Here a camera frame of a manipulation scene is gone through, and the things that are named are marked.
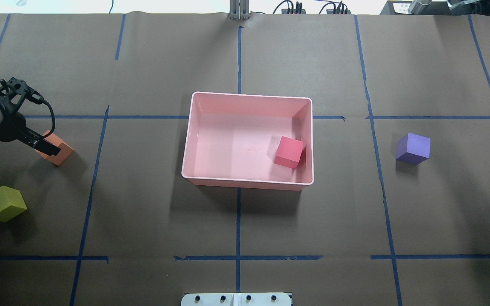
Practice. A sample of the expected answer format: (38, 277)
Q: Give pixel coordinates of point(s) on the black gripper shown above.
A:
(10, 128)

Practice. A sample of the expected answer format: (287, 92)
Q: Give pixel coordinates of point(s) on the red foam cube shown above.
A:
(289, 152)

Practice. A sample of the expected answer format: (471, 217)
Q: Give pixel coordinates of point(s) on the purple foam cube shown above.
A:
(413, 149)

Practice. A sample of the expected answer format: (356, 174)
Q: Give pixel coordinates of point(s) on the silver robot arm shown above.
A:
(65, 150)

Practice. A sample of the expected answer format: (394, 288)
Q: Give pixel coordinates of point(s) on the pink plastic bin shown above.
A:
(232, 141)

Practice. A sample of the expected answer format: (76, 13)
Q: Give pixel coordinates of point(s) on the yellow foam cube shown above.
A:
(12, 203)

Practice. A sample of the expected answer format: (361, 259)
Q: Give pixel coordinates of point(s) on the silver metal cylinder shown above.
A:
(417, 7)

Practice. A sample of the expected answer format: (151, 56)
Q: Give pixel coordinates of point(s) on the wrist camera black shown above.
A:
(16, 91)

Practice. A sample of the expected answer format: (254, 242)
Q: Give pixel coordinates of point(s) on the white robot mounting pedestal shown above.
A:
(238, 299)

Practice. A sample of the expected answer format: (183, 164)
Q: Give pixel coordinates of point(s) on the aluminium frame post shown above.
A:
(239, 10)

